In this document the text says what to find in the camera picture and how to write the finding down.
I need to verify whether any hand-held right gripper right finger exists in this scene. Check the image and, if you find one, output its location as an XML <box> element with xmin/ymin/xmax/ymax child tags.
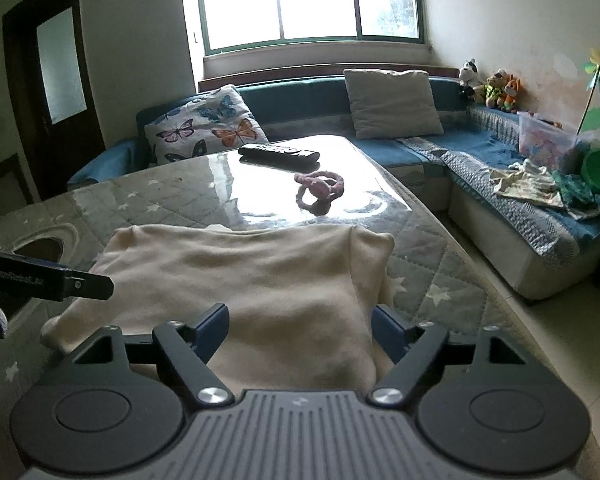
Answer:
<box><xmin>367</xmin><ymin>304</ymin><xmax>531</xmax><ymax>408</ymax></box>

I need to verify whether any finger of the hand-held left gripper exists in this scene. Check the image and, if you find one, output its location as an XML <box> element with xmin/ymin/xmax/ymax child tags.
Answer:
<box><xmin>62</xmin><ymin>269</ymin><xmax>115</xmax><ymax>302</ymax></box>

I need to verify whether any dark wooden door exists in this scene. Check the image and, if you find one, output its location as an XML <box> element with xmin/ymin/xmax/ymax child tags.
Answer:
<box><xmin>2</xmin><ymin>0</ymin><xmax>107</xmax><ymax>202</ymax></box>

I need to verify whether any plain white pillow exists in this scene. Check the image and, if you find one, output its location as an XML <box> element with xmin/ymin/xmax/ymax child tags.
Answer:
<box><xmin>343</xmin><ymin>68</ymin><xmax>445</xmax><ymax>140</ymax></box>

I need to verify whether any blue corner sofa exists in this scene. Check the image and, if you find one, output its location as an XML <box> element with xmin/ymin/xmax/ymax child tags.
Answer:
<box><xmin>67</xmin><ymin>75</ymin><xmax>600</xmax><ymax>302</ymax></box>

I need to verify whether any brown bear plush toy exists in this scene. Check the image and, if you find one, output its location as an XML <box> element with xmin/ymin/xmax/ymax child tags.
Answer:
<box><xmin>472</xmin><ymin>69</ymin><xmax>511</xmax><ymax>109</ymax></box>

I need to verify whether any black remote control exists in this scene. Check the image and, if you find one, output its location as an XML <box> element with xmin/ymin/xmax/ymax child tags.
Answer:
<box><xmin>237</xmin><ymin>143</ymin><xmax>321</xmax><ymax>169</ymax></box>

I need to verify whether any cream crumpled cloth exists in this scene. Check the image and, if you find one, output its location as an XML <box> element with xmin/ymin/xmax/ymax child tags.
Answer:
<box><xmin>489</xmin><ymin>158</ymin><xmax>566</xmax><ymax>210</ymax></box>

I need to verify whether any butterfly print pillow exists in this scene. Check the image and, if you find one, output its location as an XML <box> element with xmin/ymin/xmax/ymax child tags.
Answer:
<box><xmin>143</xmin><ymin>85</ymin><xmax>270</xmax><ymax>165</ymax></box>

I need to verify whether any cream knit garment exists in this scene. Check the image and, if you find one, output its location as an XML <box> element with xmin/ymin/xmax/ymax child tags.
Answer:
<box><xmin>40</xmin><ymin>222</ymin><xmax>396</xmax><ymax>397</ymax></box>

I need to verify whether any panda plush toy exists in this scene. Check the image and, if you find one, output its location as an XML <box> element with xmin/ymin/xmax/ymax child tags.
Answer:
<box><xmin>457</xmin><ymin>58</ymin><xmax>482</xmax><ymax>101</ymax></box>

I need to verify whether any teal crumpled cloth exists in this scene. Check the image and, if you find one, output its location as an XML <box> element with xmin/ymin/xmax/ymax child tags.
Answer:
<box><xmin>552</xmin><ymin>170</ymin><xmax>600</xmax><ymax>222</ymax></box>

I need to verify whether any pink ring toy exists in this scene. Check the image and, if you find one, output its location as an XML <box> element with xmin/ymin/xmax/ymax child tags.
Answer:
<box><xmin>294</xmin><ymin>170</ymin><xmax>347</xmax><ymax>215</ymax></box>

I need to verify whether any green framed window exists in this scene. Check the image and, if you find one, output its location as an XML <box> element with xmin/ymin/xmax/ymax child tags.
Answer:
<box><xmin>180</xmin><ymin>0</ymin><xmax>434</xmax><ymax>57</ymax></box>

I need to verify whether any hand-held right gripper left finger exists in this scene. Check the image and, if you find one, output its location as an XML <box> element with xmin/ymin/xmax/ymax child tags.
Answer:
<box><xmin>72</xmin><ymin>302</ymin><xmax>236</xmax><ymax>408</ymax></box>

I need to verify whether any clear plastic storage box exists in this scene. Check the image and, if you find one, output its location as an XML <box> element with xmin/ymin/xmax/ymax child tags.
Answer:
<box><xmin>517</xmin><ymin>111</ymin><xmax>589</xmax><ymax>171</ymax></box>

